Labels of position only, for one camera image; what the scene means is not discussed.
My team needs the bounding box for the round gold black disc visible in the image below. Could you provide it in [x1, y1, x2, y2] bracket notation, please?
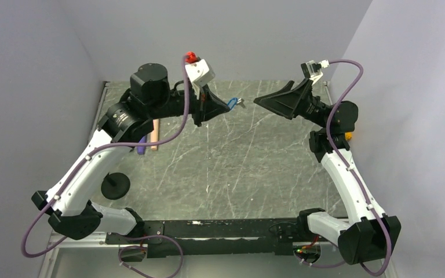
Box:
[101, 173, 130, 200]

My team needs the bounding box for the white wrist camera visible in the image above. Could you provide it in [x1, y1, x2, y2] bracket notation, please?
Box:
[301, 60, 330, 85]
[185, 52, 215, 94]

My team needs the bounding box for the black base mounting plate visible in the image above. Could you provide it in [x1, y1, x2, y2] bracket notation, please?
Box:
[105, 218, 318, 258]

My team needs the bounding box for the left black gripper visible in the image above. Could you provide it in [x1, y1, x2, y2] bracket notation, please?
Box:
[148, 81, 231, 127]

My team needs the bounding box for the purple microphone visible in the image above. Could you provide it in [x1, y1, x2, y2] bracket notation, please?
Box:
[136, 136, 148, 155]

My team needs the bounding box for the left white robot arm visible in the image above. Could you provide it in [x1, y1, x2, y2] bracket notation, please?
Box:
[32, 59, 230, 243]

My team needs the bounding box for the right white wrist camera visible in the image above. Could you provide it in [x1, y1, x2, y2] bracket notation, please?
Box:
[301, 60, 330, 85]

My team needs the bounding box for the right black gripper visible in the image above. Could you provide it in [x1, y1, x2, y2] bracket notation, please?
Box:
[253, 78, 329, 130]

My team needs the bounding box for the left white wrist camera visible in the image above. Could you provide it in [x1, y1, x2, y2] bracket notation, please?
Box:
[185, 52, 215, 94]

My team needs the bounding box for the aluminium frame rail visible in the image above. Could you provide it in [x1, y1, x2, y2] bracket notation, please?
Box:
[38, 232, 109, 277]

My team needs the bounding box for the pink microphone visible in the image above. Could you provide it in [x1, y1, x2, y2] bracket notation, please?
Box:
[149, 119, 160, 143]

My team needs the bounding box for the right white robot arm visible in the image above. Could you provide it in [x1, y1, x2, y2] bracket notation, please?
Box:
[254, 79, 401, 265]

